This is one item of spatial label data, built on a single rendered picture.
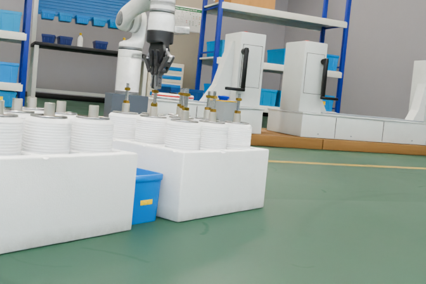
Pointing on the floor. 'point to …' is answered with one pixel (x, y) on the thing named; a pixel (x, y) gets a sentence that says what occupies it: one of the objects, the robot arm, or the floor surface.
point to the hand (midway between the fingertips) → (156, 82)
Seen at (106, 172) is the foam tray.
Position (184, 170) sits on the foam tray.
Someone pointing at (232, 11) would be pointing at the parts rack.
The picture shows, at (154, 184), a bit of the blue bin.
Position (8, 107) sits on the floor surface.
